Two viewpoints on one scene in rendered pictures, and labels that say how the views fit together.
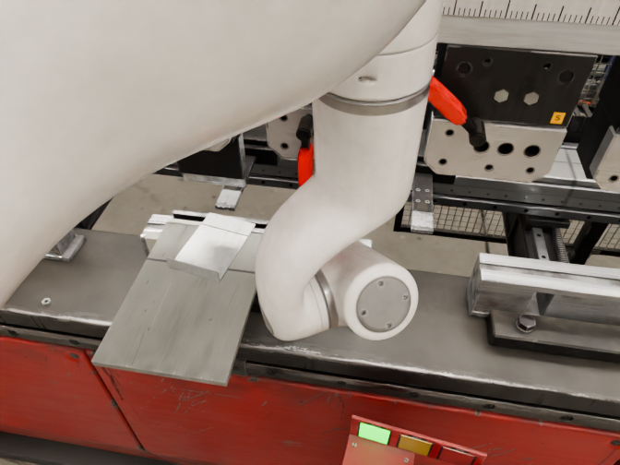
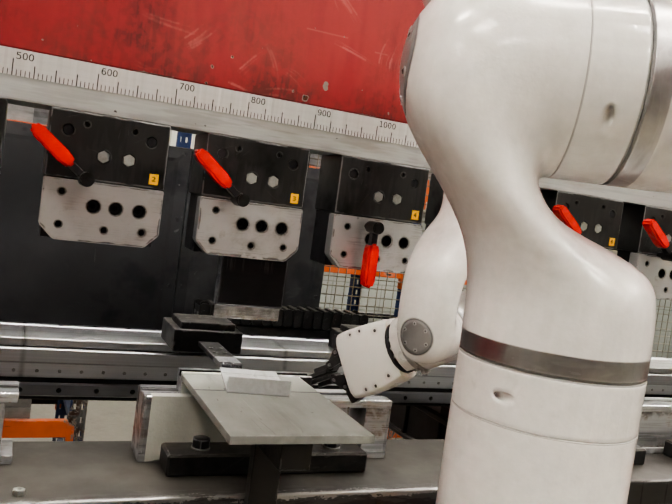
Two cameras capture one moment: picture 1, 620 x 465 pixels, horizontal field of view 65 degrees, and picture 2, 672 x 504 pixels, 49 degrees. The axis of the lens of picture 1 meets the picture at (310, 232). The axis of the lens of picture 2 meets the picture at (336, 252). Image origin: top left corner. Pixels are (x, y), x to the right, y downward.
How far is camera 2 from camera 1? 0.81 m
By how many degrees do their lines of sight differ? 50
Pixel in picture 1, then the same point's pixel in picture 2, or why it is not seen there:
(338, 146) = not seen: hidden behind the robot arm
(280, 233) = (438, 243)
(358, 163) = not seen: hidden behind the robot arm
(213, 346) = (336, 422)
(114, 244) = (59, 448)
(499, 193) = (433, 380)
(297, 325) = (454, 325)
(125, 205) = not seen: outside the picture
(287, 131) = (348, 239)
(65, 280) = (23, 477)
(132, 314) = (230, 413)
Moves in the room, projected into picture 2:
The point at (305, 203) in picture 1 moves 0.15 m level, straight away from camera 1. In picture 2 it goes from (450, 222) to (380, 212)
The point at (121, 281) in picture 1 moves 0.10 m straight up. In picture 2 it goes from (104, 471) to (112, 397)
